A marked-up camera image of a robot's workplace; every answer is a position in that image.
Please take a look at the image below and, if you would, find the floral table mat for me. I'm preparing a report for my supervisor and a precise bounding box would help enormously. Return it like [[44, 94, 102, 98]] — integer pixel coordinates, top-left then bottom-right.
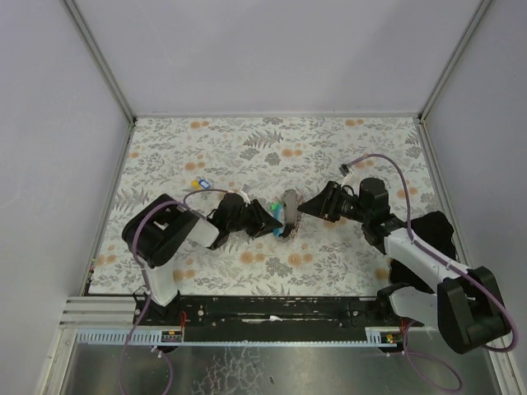
[[87, 117, 440, 295]]

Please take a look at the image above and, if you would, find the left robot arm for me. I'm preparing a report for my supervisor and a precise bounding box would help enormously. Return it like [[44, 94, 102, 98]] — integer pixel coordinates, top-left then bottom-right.
[[122, 193, 282, 307]]

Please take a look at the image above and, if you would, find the metal key organizer disc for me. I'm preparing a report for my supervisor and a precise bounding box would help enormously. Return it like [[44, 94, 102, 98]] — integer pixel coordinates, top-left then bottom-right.
[[271, 189, 301, 241]]

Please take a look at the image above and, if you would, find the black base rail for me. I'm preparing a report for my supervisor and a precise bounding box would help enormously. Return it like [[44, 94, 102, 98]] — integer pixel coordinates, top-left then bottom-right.
[[140, 295, 406, 328]]

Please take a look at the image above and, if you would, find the white cable duct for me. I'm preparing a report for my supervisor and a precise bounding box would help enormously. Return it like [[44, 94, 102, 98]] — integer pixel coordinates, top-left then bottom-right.
[[76, 328, 399, 347]]

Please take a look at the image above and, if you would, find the loose blue key tag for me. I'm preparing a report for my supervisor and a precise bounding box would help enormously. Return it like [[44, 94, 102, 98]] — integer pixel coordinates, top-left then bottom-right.
[[198, 179, 211, 189]]

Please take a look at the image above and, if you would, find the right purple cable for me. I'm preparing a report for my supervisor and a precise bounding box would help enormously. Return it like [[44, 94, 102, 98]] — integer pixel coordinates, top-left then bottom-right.
[[339, 153, 519, 391]]

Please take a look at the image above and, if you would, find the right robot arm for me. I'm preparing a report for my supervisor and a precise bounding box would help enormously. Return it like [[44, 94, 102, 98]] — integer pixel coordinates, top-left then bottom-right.
[[298, 178, 511, 354]]

